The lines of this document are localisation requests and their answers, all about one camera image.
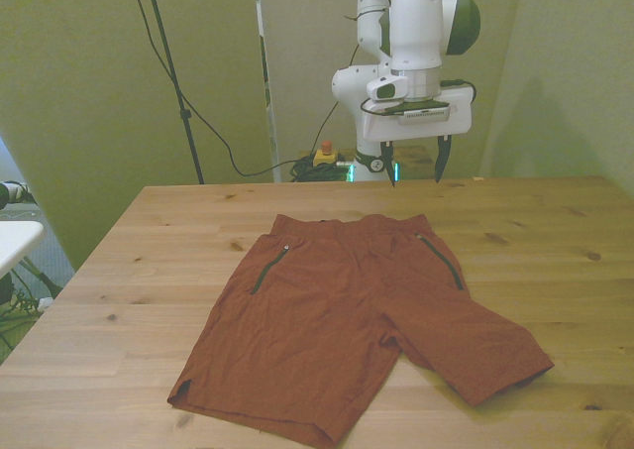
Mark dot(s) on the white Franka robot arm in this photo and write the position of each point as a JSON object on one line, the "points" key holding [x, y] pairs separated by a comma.
{"points": [[416, 23]]}

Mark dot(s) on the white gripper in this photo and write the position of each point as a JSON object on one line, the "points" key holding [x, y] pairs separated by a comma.
{"points": [[460, 117]]}

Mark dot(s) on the black tripod stand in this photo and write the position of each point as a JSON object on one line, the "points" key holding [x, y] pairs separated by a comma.
{"points": [[186, 116]]}

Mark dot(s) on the rust red shorts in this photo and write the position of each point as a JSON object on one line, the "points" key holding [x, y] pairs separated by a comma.
{"points": [[322, 320]]}

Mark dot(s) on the white folding table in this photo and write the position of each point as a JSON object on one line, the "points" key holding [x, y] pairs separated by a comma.
{"points": [[17, 243]]}

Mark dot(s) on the white vertical partition trim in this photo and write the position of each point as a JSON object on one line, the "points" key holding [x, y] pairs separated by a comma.
{"points": [[272, 137]]}

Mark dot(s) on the white power strip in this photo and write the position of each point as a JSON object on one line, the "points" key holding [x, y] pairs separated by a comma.
{"points": [[45, 303]]}

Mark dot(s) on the yellow emergency stop box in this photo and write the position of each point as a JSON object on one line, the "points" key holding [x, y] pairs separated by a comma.
{"points": [[327, 157]]}

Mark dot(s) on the black and white device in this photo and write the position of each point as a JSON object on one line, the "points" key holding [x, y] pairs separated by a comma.
{"points": [[12, 191]]}

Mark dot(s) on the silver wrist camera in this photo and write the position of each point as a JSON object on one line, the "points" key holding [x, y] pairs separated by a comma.
{"points": [[426, 116]]}

